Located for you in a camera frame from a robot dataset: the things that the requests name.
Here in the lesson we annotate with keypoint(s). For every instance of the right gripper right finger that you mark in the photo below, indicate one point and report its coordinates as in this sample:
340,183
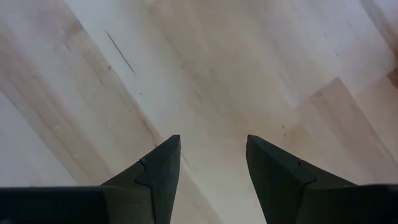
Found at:
273,180

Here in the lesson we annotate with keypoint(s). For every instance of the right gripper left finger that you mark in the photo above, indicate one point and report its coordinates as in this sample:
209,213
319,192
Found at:
155,180

